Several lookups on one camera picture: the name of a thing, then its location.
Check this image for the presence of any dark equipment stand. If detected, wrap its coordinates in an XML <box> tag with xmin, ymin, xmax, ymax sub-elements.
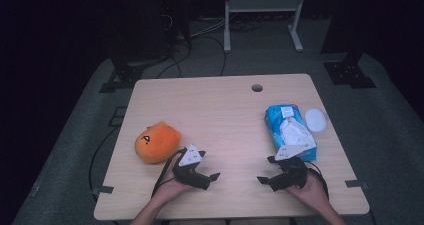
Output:
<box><xmin>159</xmin><ymin>0</ymin><xmax>192</xmax><ymax>49</ymax></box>

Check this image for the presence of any black cable bundle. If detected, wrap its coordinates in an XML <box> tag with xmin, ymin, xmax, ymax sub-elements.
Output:
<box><xmin>229</xmin><ymin>18</ymin><xmax>264</xmax><ymax>33</ymax></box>

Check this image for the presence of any white oval lid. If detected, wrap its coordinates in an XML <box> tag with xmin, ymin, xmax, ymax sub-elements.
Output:
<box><xmin>304</xmin><ymin>107</ymin><xmax>328</xmax><ymax>133</ymax></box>

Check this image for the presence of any black floor cable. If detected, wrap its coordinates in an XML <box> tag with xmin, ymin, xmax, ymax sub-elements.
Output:
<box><xmin>156</xmin><ymin>41</ymin><xmax>193</xmax><ymax>79</ymax></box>
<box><xmin>199</xmin><ymin>34</ymin><xmax>228</xmax><ymax>77</ymax></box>
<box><xmin>88</xmin><ymin>124</ymin><xmax>121</xmax><ymax>199</ymax></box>

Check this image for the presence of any white wet wipe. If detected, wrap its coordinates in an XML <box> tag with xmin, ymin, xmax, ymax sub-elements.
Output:
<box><xmin>279</xmin><ymin>117</ymin><xmax>317</xmax><ymax>150</ymax></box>

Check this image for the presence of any black table edge clip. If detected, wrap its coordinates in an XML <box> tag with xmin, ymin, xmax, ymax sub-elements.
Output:
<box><xmin>91</xmin><ymin>185</ymin><xmax>115</xmax><ymax>195</ymax></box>
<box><xmin>344</xmin><ymin>179</ymin><xmax>371</xmax><ymax>190</ymax></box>

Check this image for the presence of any right hand-held gripper cable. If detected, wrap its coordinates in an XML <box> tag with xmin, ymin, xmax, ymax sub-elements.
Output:
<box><xmin>305</xmin><ymin>161</ymin><xmax>331</xmax><ymax>201</ymax></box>

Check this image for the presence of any black stand base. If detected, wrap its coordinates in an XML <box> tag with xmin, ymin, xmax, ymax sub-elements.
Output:
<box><xmin>323</xmin><ymin>49</ymin><xmax>378</xmax><ymax>89</ymax></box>
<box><xmin>99</xmin><ymin>56</ymin><xmax>168</xmax><ymax>94</ymax></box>

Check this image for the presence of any left hand-held gripper cable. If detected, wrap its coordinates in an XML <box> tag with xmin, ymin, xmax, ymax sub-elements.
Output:
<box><xmin>150</xmin><ymin>147</ymin><xmax>188</xmax><ymax>199</ymax></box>

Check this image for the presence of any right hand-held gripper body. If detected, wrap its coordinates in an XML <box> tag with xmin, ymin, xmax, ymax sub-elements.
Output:
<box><xmin>268</xmin><ymin>144</ymin><xmax>316</xmax><ymax>193</ymax></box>

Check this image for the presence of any person's right hand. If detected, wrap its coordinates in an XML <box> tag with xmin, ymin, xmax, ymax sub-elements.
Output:
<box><xmin>286</xmin><ymin>173</ymin><xmax>330</xmax><ymax>215</ymax></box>

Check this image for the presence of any orange plush toy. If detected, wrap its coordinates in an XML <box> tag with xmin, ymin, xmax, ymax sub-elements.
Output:
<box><xmin>134</xmin><ymin>120</ymin><xmax>183</xmax><ymax>165</ymax></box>

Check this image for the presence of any blue wet wipe pack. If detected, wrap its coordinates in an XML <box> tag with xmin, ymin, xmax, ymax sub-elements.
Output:
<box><xmin>264</xmin><ymin>103</ymin><xmax>318</xmax><ymax>162</ymax></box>

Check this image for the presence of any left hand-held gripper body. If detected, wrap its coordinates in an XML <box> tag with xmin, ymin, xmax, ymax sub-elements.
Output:
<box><xmin>172</xmin><ymin>144</ymin><xmax>212</xmax><ymax>191</ymax></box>

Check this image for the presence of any white floor cable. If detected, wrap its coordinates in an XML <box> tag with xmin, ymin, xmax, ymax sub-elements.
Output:
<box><xmin>189</xmin><ymin>16</ymin><xmax>228</xmax><ymax>39</ymax></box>

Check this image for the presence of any white metal stand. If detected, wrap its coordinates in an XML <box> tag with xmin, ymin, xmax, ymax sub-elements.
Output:
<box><xmin>223</xmin><ymin>0</ymin><xmax>308</xmax><ymax>54</ymax></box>

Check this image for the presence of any hand-held gripper cable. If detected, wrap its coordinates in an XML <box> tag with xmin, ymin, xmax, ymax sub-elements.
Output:
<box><xmin>305</xmin><ymin>161</ymin><xmax>331</xmax><ymax>201</ymax></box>
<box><xmin>150</xmin><ymin>147</ymin><xmax>188</xmax><ymax>199</ymax></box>

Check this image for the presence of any person's left hand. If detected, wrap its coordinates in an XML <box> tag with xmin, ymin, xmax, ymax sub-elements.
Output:
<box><xmin>151</xmin><ymin>157</ymin><xmax>198</xmax><ymax>205</ymax></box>

